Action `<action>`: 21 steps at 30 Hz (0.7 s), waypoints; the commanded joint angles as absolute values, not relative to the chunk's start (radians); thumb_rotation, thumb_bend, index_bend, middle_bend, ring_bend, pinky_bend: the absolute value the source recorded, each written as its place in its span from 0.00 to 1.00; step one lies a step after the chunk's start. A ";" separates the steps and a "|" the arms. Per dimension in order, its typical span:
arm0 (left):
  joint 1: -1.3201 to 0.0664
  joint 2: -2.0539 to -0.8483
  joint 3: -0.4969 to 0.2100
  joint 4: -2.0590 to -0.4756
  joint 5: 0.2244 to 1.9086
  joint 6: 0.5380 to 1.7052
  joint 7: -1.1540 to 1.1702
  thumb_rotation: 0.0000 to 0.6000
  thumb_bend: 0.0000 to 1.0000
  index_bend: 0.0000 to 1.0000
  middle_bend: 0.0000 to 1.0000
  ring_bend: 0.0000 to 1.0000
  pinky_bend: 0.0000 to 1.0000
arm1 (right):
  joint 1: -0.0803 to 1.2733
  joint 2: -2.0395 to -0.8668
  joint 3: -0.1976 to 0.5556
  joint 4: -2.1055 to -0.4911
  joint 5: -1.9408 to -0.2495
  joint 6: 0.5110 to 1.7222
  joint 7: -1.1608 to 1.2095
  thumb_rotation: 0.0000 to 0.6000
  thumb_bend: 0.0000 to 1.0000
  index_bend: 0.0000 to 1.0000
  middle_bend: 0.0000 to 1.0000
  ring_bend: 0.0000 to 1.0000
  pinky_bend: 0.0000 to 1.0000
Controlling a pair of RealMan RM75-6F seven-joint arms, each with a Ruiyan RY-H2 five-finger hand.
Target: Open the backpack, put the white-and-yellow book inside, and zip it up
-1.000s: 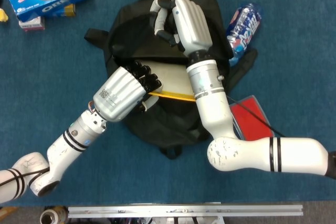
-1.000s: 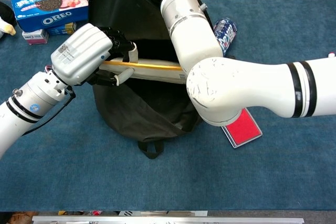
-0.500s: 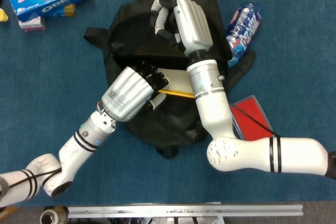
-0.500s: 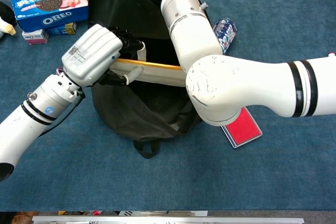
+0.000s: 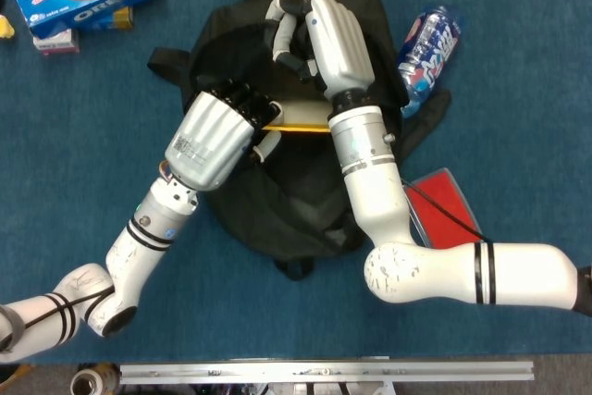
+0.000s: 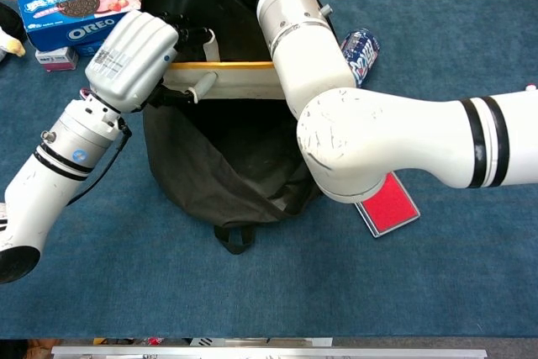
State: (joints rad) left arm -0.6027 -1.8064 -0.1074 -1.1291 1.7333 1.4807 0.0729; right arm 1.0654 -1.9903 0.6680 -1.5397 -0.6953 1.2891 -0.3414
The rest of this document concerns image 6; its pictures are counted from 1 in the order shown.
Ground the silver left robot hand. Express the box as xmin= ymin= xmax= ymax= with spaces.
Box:
xmin=79 ymin=9 xmax=219 ymax=114

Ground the white and yellow book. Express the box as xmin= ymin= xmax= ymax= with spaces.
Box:
xmin=161 ymin=60 xmax=291 ymax=102

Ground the black backpack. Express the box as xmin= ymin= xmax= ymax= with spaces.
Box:
xmin=140 ymin=0 xmax=337 ymax=256

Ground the small blue yellow box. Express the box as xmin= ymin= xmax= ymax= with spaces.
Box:
xmin=75 ymin=40 xmax=102 ymax=57

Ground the small white pink box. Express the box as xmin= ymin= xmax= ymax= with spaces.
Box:
xmin=34 ymin=46 xmax=80 ymax=72

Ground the blue Oreo cookie box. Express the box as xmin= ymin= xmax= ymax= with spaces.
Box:
xmin=17 ymin=0 xmax=142 ymax=52

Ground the black white plush toy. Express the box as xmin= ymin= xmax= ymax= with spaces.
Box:
xmin=0 ymin=1 xmax=27 ymax=61

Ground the blue red drink can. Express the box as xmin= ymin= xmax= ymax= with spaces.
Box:
xmin=340 ymin=29 xmax=382 ymax=85

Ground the blue felt table cover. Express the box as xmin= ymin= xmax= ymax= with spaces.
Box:
xmin=0 ymin=0 xmax=538 ymax=340

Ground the red ink pad case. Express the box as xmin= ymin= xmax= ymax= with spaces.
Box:
xmin=355 ymin=172 xmax=422 ymax=239

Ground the silver vented plate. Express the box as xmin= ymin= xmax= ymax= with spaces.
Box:
xmin=189 ymin=336 xmax=227 ymax=347

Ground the aluminium profile rail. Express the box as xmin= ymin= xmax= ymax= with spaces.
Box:
xmin=50 ymin=345 xmax=488 ymax=359

